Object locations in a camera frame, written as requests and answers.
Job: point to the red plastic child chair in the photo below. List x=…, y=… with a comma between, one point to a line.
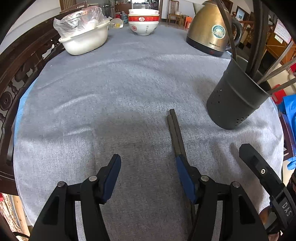
x=278, y=96

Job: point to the grey table cloth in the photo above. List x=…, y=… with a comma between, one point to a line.
x=115, y=100

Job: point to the clear plastic bag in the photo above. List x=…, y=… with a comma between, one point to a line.
x=79, y=22

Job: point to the bronze electric kettle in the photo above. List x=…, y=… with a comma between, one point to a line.
x=208, y=33

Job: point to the person's right hand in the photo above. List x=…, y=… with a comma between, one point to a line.
x=271, y=222

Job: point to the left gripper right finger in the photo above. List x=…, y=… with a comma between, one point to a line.
x=240, y=220

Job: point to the wooden chair by wall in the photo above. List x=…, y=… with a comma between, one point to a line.
x=173, y=12

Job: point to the orange cardboard box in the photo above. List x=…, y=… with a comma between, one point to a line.
x=188, y=21

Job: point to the blue jacket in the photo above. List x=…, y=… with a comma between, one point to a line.
x=287, y=107

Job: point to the wall calendar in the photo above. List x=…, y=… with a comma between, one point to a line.
x=282, y=32

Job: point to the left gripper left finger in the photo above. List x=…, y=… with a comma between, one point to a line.
x=57, y=220

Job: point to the grey utensil holder cup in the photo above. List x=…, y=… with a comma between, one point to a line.
x=236, y=96

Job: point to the dark carved wooden cabinet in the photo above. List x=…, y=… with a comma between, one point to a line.
x=21, y=63

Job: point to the stacked red white bowls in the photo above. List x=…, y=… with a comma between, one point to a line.
x=143, y=21

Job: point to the white basin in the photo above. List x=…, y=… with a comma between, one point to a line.
x=87, y=41

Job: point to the dark wooden stool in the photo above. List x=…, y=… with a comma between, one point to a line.
x=289, y=138

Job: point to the small white fan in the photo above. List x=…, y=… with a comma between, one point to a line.
x=116, y=23

